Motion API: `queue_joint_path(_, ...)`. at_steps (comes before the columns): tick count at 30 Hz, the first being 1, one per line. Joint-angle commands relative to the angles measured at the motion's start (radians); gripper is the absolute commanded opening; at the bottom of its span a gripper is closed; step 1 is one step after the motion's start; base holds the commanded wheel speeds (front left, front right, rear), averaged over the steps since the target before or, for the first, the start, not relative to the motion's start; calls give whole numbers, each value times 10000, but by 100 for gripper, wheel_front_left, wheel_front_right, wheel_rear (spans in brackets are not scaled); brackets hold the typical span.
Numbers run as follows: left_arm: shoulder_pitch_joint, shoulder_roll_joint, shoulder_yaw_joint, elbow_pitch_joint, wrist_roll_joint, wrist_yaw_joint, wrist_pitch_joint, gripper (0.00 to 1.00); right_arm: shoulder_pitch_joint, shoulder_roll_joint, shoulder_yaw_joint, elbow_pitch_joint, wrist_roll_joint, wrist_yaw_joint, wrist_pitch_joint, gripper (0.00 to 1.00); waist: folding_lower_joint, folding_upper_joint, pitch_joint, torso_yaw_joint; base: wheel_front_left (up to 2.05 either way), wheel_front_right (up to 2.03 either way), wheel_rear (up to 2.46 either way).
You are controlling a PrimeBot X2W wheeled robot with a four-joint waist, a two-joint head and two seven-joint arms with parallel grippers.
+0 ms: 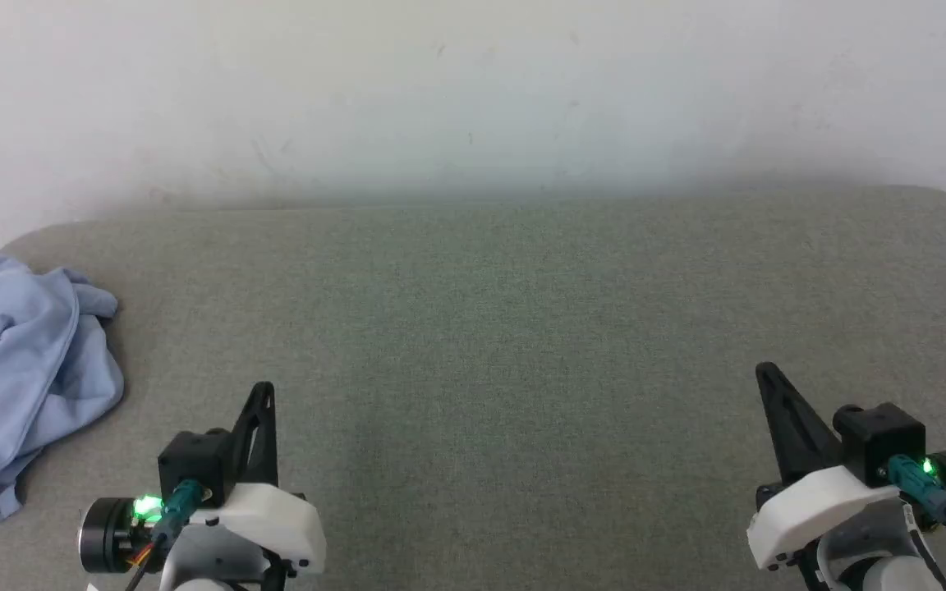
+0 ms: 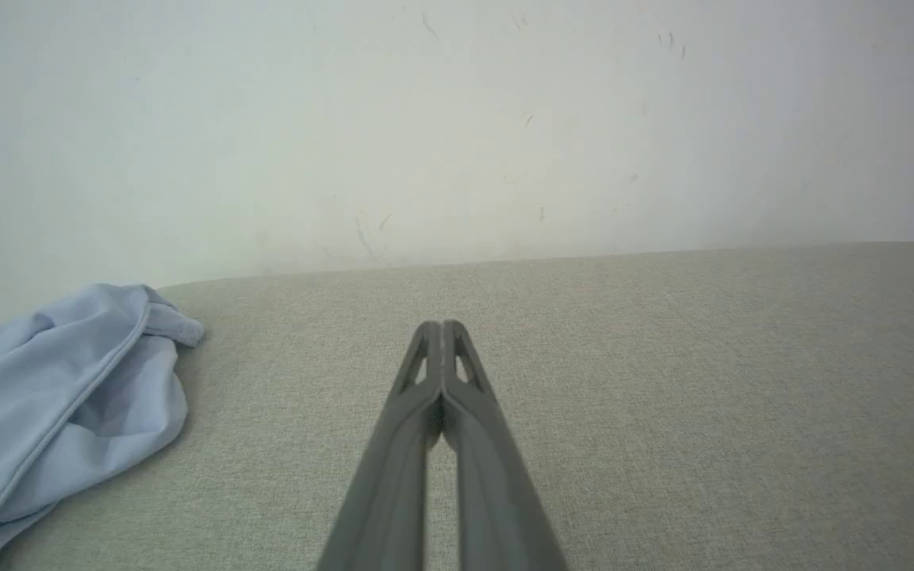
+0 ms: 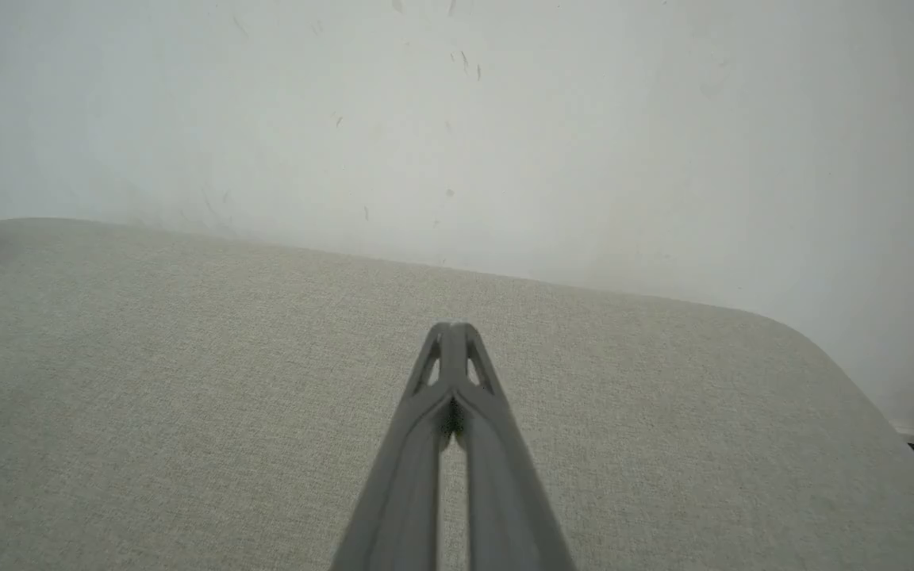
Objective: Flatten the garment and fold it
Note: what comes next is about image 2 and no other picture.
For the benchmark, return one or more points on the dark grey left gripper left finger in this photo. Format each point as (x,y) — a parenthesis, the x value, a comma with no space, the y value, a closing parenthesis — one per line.
(389,476)

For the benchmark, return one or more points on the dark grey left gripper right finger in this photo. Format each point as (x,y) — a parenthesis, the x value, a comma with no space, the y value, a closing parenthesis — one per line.
(497,492)

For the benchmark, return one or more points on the light blue shirt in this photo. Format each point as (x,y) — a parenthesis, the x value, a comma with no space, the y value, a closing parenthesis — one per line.
(44,381)

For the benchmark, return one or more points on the grey-beige fabric sofa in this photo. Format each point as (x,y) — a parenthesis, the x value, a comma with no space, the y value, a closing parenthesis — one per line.
(703,396)

